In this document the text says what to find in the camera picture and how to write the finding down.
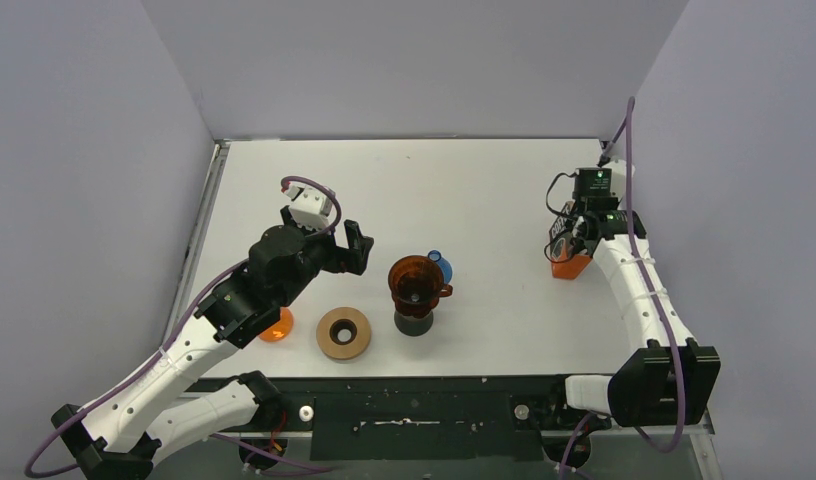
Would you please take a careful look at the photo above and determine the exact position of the orange translucent dripper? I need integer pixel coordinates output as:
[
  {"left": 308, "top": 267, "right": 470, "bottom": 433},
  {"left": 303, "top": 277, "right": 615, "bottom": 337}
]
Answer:
[{"left": 258, "top": 307, "right": 294, "bottom": 343}]

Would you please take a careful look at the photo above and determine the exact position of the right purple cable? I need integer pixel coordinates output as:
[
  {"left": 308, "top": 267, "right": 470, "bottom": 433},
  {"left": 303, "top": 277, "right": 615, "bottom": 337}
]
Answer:
[{"left": 558, "top": 96, "right": 688, "bottom": 480}]

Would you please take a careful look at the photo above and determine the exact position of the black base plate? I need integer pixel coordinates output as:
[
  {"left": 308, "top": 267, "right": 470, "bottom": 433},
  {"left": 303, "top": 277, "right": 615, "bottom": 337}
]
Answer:
[{"left": 146, "top": 374, "right": 648, "bottom": 463}]

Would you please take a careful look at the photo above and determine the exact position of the amber plastic coffee dripper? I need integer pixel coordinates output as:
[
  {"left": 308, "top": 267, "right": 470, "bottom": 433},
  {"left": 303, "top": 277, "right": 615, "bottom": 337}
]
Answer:
[{"left": 387, "top": 255, "right": 453, "bottom": 318}]

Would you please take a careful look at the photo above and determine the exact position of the orange coffee filter box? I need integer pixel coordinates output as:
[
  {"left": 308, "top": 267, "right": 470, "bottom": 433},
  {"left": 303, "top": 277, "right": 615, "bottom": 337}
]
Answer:
[{"left": 544, "top": 200, "right": 592, "bottom": 280}]

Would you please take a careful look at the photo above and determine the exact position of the purple cable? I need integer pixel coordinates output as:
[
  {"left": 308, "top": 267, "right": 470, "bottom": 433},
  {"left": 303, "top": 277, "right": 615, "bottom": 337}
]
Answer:
[
  {"left": 558, "top": 96, "right": 688, "bottom": 480},
  {"left": 23, "top": 176, "right": 343, "bottom": 480}
]

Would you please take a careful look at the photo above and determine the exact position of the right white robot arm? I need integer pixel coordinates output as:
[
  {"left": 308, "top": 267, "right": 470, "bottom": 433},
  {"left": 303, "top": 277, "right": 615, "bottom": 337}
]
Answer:
[{"left": 553, "top": 167, "right": 721, "bottom": 427}]

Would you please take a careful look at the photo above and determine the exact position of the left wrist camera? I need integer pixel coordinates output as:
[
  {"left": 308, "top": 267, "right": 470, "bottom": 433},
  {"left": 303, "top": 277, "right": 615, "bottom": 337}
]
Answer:
[{"left": 282, "top": 184, "right": 334, "bottom": 233}]

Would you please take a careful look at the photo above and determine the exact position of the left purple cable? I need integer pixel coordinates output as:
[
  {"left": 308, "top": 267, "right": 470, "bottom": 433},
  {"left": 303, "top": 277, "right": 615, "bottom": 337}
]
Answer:
[{"left": 23, "top": 176, "right": 343, "bottom": 480}]

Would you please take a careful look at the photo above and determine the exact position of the round wooden ring stand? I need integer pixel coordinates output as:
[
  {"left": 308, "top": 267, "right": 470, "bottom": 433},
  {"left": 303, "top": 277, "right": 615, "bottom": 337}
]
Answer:
[{"left": 316, "top": 307, "right": 372, "bottom": 361}]

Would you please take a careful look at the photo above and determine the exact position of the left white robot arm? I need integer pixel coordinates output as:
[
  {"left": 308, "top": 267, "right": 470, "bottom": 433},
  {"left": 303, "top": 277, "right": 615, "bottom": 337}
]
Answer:
[{"left": 53, "top": 220, "right": 374, "bottom": 479}]

